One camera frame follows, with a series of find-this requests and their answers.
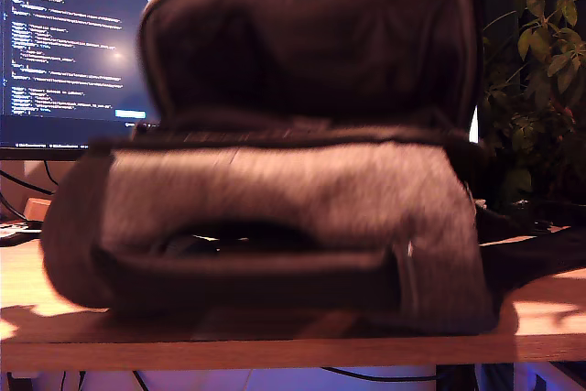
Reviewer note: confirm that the green leafy house plant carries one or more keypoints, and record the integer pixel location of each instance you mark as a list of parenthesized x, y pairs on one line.
[(535, 38)]

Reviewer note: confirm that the flat black desk device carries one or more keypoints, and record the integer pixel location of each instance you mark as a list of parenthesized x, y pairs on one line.
[(14, 237)]

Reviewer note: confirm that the monitor with dark code screen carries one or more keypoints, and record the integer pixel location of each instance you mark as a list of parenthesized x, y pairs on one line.
[(68, 43)]

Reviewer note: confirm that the wide black table leg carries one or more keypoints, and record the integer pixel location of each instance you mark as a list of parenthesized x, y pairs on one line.
[(453, 379)]

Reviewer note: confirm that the tan cardboard box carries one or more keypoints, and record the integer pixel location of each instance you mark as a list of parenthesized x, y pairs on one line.
[(36, 208)]

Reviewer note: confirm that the grey fabric backpack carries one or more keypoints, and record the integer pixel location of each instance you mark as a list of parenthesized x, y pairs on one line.
[(274, 180)]

